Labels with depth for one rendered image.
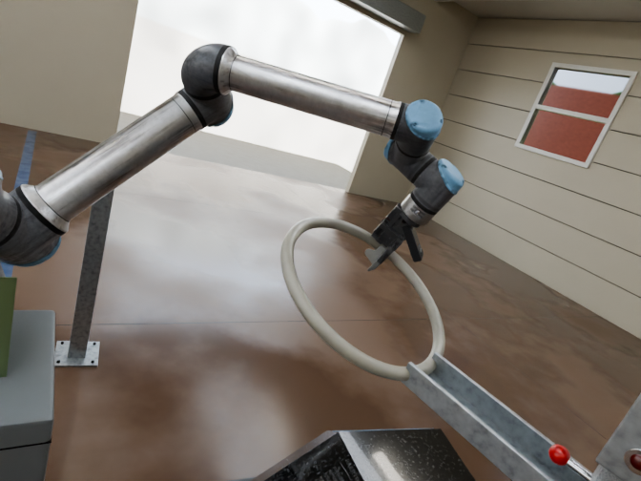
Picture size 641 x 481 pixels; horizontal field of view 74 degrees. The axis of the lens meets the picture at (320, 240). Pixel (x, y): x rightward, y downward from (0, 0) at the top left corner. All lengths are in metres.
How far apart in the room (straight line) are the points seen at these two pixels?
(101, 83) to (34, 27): 0.92
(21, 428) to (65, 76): 6.10
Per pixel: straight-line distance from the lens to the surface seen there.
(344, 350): 0.88
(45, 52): 6.87
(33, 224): 1.21
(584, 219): 7.57
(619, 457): 0.78
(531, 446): 1.02
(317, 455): 1.18
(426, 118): 1.03
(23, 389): 1.12
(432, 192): 1.14
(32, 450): 1.11
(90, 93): 6.92
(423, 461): 1.25
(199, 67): 1.13
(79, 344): 2.50
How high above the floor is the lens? 1.59
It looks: 18 degrees down
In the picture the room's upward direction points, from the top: 19 degrees clockwise
